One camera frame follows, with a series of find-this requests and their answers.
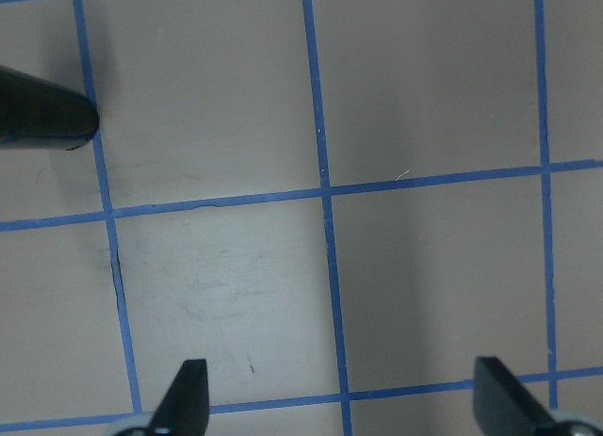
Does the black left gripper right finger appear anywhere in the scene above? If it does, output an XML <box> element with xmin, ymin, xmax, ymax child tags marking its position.
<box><xmin>473</xmin><ymin>357</ymin><xmax>557</xmax><ymax>436</ymax></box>

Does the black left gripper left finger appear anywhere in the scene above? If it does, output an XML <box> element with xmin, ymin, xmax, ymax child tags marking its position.
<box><xmin>149</xmin><ymin>359</ymin><xmax>208</xmax><ymax>436</ymax></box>

